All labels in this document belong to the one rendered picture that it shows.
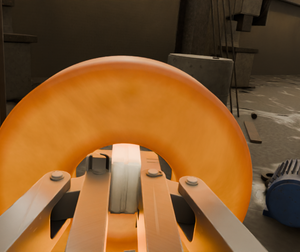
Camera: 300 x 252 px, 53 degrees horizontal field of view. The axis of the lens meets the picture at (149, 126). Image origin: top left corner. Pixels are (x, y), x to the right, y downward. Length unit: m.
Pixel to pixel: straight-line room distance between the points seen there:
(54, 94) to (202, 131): 0.08
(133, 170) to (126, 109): 0.03
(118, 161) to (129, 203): 0.02
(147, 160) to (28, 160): 0.07
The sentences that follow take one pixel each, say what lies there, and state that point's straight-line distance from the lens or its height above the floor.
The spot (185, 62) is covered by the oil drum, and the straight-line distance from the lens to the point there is 2.56.
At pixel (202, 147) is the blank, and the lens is 0.17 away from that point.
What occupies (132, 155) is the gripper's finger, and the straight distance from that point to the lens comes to 0.16.
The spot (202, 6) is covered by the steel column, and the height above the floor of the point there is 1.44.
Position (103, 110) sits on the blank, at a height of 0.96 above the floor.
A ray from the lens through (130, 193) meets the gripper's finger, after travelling 0.16.
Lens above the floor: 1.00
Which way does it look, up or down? 16 degrees down
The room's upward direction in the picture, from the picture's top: 5 degrees clockwise
